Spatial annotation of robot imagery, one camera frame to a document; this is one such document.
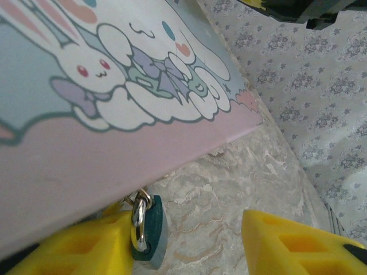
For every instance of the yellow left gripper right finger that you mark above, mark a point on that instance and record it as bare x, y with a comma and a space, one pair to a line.
286, 249

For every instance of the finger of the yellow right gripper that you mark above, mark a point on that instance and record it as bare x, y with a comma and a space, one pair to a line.
253, 2

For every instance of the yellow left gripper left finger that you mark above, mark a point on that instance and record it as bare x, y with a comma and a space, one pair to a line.
86, 249

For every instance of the teal padlock with silver shackle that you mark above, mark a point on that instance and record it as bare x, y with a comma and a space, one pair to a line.
156, 229

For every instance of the floral patterned backdrop cloth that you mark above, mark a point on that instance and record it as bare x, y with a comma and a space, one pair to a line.
301, 86

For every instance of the pink cartoon bunny box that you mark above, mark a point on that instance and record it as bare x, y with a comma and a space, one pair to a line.
86, 129

